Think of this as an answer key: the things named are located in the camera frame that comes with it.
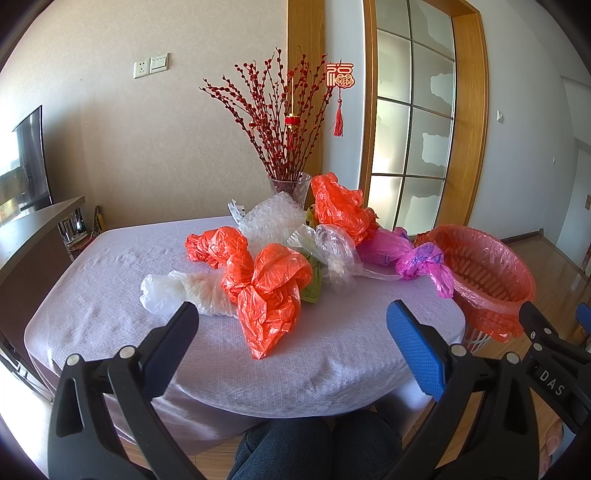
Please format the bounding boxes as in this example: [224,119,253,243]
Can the small red lantern ornament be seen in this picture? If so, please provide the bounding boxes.
[284,71,298,140]

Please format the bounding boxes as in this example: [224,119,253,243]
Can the wall switch and socket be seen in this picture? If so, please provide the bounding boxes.
[133,53,169,79]

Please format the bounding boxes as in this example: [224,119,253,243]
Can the magenta plastic bag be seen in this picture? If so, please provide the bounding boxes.
[356,227,454,298]

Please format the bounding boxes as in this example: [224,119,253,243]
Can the glass vase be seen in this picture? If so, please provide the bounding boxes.
[269,172,311,207]

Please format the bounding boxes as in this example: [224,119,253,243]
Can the white plastic bag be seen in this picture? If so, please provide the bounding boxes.
[139,270,238,318]

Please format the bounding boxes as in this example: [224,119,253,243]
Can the dark tv cabinet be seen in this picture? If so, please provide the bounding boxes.
[0,195,87,370]

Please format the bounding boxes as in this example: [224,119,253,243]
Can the green paw print bag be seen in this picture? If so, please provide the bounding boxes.
[301,205,322,304]

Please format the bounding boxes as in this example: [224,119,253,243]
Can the television screen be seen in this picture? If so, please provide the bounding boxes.
[1,105,53,225]

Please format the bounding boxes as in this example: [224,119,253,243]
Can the frosted glass sliding door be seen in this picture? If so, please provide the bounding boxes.
[369,0,457,235]

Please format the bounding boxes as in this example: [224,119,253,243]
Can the clear plastic bag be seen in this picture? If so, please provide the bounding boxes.
[287,224,402,294]

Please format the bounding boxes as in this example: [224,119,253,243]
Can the clutter on floor by cabinet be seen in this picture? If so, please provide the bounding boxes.
[57,205,106,255]

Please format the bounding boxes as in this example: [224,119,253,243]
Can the red berry branches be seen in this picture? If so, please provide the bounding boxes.
[200,48,332,180]

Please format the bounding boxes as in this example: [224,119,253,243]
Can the large orange plastic bag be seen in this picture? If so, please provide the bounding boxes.
[185,226,314,360]

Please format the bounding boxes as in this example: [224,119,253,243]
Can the red lined waste basket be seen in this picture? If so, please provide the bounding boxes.
[415,225,536,353]

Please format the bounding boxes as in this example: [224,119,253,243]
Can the bubble wrap sheet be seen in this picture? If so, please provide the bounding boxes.
[228,192,307,257]

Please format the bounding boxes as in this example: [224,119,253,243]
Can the red fu tassel ornament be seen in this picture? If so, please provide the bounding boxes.
[325,61,356,137]

